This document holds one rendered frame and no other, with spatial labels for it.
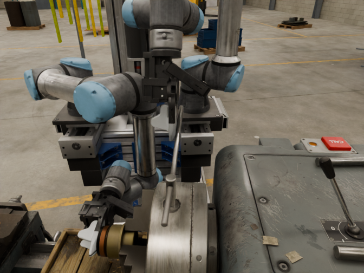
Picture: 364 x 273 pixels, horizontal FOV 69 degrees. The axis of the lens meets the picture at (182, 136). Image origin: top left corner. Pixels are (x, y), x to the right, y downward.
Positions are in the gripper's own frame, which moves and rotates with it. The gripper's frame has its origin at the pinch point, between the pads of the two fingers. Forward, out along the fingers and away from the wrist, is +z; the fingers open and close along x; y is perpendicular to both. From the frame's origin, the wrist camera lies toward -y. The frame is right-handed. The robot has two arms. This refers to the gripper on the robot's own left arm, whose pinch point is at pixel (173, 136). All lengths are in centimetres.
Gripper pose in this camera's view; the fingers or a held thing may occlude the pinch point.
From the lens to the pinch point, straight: 65.6
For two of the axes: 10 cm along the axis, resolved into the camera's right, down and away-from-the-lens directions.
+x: -0.5, 2.0, -9.8
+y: -10.0, -0.3, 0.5
